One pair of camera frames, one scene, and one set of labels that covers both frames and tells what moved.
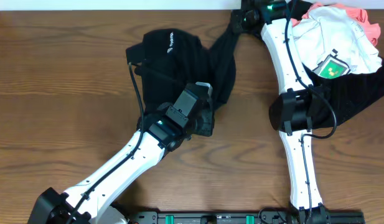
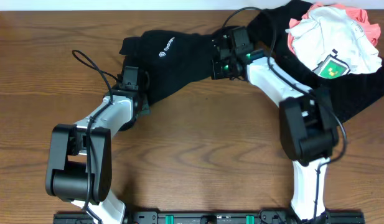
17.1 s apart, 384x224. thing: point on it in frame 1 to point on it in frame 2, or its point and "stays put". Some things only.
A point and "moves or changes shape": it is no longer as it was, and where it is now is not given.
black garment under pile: x=336 y=99 stays put
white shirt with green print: x=331 y=43 stays put
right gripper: x=238 y=28 to x=216 y=70
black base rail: x=291 y=216 stays put
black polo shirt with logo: x=170 y=60 moves or changes shape
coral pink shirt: x=372 y=31 stays put
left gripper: x=208 y=117 to x=145 y=109
